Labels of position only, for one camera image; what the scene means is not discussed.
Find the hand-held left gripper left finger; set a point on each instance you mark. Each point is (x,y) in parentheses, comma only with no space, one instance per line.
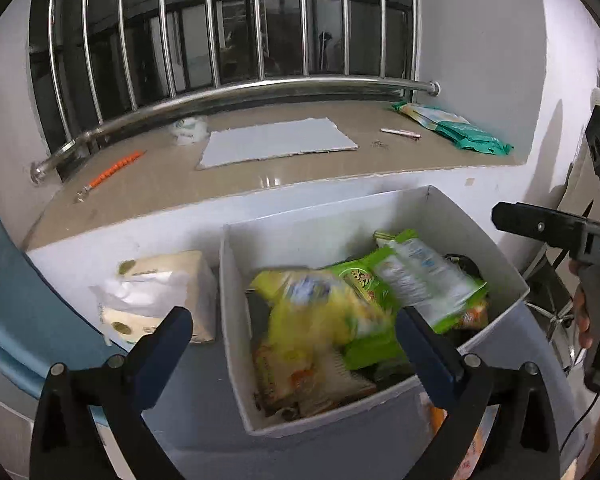
(165,347)

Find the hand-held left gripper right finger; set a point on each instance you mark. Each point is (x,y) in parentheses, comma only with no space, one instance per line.
(425,352)

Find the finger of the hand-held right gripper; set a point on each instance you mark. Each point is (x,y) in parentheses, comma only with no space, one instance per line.
(535,225)

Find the green black snack packet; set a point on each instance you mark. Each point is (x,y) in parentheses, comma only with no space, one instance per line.
(367,345)

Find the large beige green-edged snack packet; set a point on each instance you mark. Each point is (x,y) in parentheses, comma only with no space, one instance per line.
(420,275)

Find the orange white snack packet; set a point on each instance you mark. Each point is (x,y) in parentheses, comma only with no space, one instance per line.
(472,447)

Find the yellow snack packet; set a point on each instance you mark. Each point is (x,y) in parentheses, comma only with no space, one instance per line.
(320,310)

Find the brown beige snack packet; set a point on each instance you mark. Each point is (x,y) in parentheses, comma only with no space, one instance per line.
(305,382)

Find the white cardboard box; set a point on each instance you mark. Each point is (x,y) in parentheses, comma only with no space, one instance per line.
(260,240)

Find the person's right hand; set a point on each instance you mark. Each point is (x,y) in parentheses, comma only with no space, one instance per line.
(580,305)

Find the yellow tissue pack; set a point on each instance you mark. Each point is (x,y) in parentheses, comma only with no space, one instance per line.
(155,290)

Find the white chair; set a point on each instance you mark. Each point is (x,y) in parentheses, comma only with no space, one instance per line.
(547,312)

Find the green wet wipes pack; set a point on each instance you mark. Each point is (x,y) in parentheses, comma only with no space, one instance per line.
(475,139)

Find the blue curtain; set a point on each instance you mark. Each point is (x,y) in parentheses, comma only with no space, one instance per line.
(25,320)

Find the pale green plastic bag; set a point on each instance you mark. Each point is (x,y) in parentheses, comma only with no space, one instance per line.
(425,114)

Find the stone window sill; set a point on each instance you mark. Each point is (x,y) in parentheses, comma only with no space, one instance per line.
(180,185)

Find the white pen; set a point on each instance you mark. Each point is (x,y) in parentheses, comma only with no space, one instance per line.
(400,133)

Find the small metal clip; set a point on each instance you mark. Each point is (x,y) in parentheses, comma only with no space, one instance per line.
(379,144)

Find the crumpled white wrapper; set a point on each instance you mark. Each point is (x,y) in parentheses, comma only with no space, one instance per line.
(190,129)

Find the grey cardboard sheet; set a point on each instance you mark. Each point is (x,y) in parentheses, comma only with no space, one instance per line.
(275,142)

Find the dark window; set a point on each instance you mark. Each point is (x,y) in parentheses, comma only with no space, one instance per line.
(280,25)

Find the steel window guard rail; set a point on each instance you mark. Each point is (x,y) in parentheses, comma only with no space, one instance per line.
(230,92)

